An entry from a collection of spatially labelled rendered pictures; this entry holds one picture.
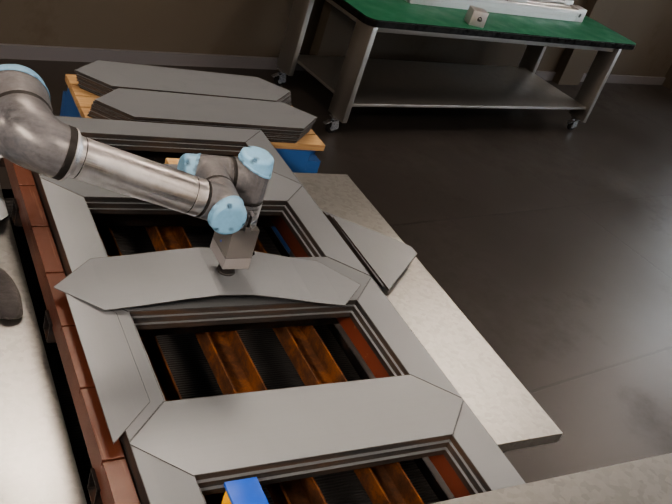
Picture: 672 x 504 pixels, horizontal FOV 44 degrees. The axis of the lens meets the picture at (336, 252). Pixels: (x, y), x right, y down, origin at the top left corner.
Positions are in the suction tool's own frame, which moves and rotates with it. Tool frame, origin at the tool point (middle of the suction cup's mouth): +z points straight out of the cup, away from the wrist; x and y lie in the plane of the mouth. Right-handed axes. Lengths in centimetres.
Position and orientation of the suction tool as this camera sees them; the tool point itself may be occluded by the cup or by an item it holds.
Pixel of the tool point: (224, 274)
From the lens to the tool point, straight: 190.8
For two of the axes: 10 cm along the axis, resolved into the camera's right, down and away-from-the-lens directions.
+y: -4.3, -5.8, 6.9
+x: -8.5, 0.2, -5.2
